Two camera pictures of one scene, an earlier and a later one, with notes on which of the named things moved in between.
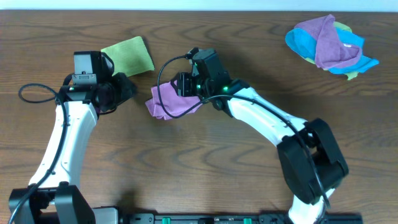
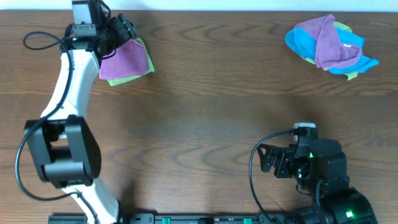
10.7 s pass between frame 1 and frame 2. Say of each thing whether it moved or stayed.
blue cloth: stayed
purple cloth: moved
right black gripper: moved
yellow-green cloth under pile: stayed
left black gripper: moved
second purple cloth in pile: stayed
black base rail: stayed
